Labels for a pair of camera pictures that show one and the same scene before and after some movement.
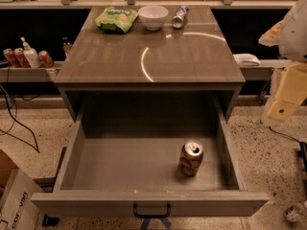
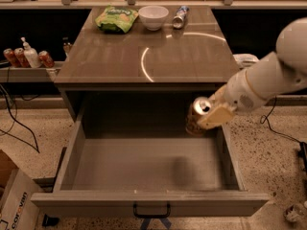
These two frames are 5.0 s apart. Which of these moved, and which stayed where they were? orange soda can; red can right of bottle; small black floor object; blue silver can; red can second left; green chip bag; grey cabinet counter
Moved: orange soda can
Stayed: blue silver can; red can second left; green chip bag; red can right of bottle; grey cabinet counter; small black floor object
